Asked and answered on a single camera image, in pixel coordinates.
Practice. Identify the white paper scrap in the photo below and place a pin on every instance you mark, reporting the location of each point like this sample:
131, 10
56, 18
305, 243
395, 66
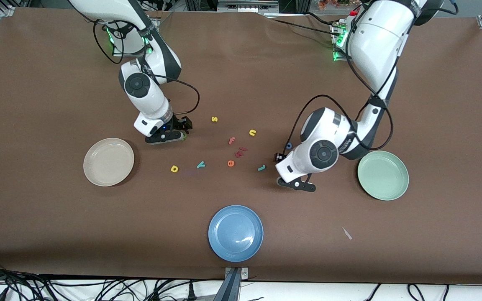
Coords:
347, 233

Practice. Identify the dark red foam letter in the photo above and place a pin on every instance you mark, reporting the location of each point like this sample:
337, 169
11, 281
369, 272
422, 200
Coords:
237, 154

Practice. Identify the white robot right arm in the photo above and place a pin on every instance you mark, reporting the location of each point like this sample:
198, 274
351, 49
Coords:
140, 85

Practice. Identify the blue plate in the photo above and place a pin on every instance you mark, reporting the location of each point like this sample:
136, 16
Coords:
235, 233

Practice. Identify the brown table cover sheet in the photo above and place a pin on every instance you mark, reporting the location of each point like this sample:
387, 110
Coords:
241, 67

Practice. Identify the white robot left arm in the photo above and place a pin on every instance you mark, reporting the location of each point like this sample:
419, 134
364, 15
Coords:
375, 46

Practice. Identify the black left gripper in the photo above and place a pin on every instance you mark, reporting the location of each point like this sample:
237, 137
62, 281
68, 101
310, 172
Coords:
279, 157

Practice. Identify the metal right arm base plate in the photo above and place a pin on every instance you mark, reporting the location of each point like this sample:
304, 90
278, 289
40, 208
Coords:
115, 53

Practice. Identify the black power plug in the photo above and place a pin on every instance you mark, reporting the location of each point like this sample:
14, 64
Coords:
191, 292

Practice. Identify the light green plate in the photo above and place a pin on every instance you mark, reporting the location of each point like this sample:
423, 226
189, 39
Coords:
385, 177

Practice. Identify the orange flowers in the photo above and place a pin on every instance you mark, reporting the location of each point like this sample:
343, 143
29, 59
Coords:
329, 4

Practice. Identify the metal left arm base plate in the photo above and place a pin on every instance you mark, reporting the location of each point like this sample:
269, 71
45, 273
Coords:
337, 58

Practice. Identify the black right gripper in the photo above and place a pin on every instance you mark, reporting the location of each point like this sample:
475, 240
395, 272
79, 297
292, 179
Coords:
178, 123

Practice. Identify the beige plate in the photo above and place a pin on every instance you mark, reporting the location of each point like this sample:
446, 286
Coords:
108, 162

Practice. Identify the teal letter l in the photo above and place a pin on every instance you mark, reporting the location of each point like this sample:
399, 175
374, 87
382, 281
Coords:
262, 168

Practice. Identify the silver aluminium frame bar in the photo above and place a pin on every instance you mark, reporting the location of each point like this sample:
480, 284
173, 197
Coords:
247, 6

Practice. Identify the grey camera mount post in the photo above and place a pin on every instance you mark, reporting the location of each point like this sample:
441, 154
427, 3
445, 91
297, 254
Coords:
232, 288

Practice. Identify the teal letter y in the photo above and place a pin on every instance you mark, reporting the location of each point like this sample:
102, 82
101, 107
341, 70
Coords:
200, 165

